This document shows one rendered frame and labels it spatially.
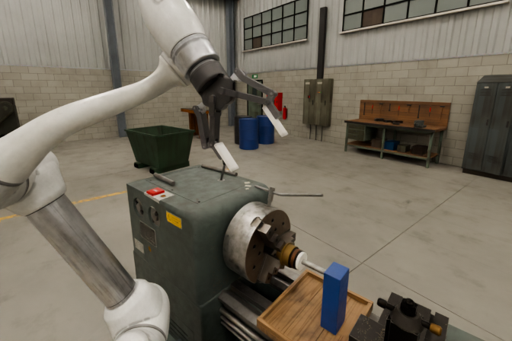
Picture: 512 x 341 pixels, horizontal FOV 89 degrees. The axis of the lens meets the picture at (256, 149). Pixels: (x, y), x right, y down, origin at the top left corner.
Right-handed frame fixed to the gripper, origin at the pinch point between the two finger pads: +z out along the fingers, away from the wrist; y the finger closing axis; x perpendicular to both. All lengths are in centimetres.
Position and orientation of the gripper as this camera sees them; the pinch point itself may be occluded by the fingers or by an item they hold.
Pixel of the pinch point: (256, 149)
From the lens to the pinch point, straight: 54.3
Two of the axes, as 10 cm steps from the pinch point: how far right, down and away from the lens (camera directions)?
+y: -7.5, 5.3, 3.8
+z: 5.5, 8.3, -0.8
